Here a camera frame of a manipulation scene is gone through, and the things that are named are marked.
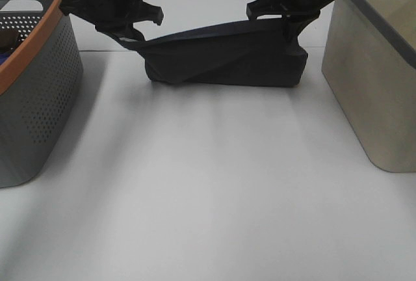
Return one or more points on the dark navy towel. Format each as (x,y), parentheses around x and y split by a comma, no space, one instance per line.
(244,53)

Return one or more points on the grey perforated basket orange rim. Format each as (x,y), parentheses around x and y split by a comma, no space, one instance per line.
(40,82)

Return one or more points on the blue towel in basket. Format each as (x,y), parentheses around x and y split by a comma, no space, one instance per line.
(4,57)

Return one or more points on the beige basket grey rim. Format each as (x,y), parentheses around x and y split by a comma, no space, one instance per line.
(369,64)

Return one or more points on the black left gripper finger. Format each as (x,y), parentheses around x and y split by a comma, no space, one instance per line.
(126,36)
(143,11)

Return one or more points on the brown towel in basket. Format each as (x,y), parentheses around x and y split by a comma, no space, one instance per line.
(9,39)

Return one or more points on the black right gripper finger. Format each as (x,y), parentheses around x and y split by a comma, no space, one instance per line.
(292,27)
(260,8)

